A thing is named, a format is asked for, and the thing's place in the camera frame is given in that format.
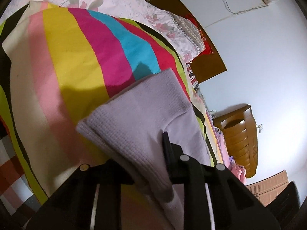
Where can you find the colourful striped blanket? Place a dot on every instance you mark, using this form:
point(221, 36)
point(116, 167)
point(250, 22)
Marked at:
point(72, 52)

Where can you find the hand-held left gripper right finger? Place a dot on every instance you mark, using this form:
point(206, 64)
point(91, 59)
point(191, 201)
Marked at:
point(176, 164)

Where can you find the light wooden padded headboard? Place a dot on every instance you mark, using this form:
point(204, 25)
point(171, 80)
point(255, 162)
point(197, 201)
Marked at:
point(239, 136)

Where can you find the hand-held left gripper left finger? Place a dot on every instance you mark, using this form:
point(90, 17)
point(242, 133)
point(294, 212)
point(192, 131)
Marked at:
point(108, 173)

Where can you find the pink bed sheet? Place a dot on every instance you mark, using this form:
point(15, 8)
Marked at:
point(221, 146)

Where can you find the wall power socket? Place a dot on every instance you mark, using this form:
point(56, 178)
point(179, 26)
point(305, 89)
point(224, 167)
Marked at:
point(260, 128)

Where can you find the dark wooden headboard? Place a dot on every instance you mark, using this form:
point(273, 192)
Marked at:
point(208, 69)

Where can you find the lilac pants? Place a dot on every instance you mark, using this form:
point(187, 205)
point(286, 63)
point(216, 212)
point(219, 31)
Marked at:
point(144, 115)

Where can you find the checked bed sheet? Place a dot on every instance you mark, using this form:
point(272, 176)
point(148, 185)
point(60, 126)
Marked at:
point(14, 172)

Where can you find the light wooden wardrobe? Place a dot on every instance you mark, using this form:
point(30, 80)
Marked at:
point(268, 186)

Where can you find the white wall pipe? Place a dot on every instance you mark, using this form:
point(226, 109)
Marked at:
point(230, 16)

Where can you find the red embroidered pillow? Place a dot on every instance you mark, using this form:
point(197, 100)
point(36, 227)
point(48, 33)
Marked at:
point(207, 45)

